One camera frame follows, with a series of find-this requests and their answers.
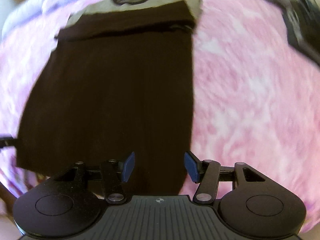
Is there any dark brown and grey t-shirt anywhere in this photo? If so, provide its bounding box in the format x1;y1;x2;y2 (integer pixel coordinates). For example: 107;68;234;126
16;0;202;195

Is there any pink rose floral blanket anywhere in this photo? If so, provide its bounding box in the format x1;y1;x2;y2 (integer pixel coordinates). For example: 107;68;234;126
1;0;319;232

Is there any stack of folded dark clothes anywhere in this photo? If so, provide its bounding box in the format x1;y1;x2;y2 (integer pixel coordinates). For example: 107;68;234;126
283;0;319;64

